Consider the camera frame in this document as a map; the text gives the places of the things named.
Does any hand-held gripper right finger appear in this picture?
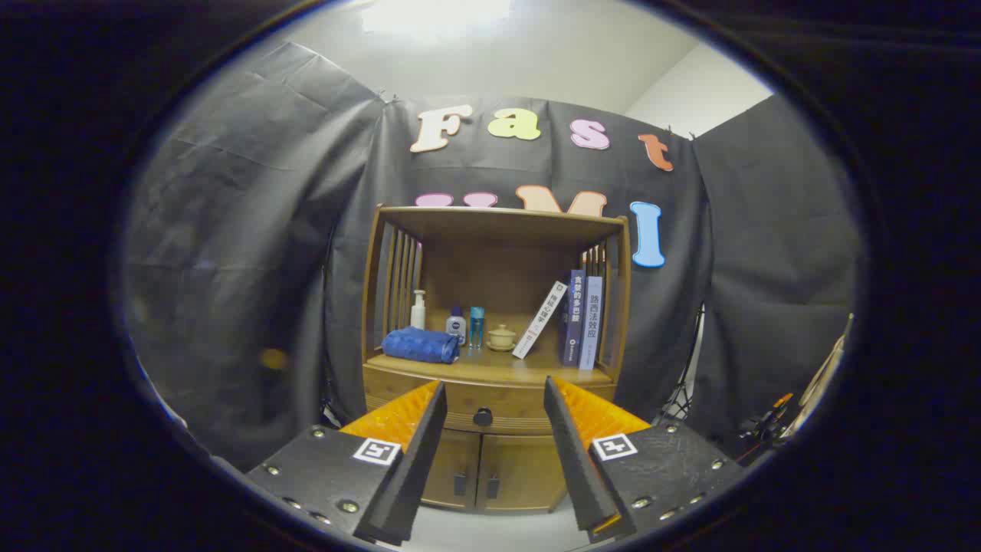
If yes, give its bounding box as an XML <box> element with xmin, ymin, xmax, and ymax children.
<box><xmin>543</xmin><ymin>376</ymin><xmax>746</xmax><ymax>544</ymax></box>

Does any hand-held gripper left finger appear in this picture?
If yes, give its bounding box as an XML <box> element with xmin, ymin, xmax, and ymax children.
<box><xmin>247</xmin><ymin>379</ymin><xmax>448</xmax><ymax>547</ymax></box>

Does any wooden cabinet door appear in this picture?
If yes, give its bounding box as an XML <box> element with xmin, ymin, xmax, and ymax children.
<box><xmin>477</xmin><ymin>433</ymin><xmax>568</xmax><ymax>513</ymax></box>
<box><xmin>420</xmin><ymin>429</ymin><xmax>483</xmax><ymax>511</ymax></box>

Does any wooden countertop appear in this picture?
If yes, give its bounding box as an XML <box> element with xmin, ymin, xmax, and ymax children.
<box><xmin>366</xmin><ymin>310</ymin><xmax>615</xmax><ymax>386</ymax></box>

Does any wooden cabinet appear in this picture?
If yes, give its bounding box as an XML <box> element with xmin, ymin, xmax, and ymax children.
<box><xmin>360</xmin><ymin>205</ymin><xmax>633</xmax><ymax>513</ymax></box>

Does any rolled blue towel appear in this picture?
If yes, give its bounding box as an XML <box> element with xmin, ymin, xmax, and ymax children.
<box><xmin>382</xmin><ymin>327</ymin><xmax>461</xmax><ymax>364</ymax></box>

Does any black tripod stand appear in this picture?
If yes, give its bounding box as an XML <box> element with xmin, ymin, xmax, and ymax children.
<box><xmin>659</xmin><ymin>307</ymin><xmax>706</xmax><ymax>424</ymax></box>

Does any pale purple book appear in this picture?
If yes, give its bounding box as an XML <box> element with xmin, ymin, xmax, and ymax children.
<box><xmin>579</xmin><ymin>276</ymin><xmax>604</xmax><ymax>371</ymax></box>

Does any dark blue book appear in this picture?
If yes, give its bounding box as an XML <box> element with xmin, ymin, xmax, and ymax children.
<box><xmin>562</xmin><ymin>269</ymin><xmax>587</xmax><ymax>366</ymax></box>

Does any white book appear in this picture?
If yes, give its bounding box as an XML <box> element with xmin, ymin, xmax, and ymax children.
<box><xmin>512</xmin><ymin>281</ymin><xmax>569</xmax><ymax>360</ymax></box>

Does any black and orange tool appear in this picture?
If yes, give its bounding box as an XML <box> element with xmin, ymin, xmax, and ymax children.
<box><xmin>737</xmin><ymin>393</ymin><xmax>794</xmax><ymax>461</ymax></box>

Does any light wooden frame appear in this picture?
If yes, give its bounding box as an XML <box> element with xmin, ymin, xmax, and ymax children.
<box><xmin>789</xmin><ymin>313</ymin><xmax>854</xmax><ymax>438</ymax></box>

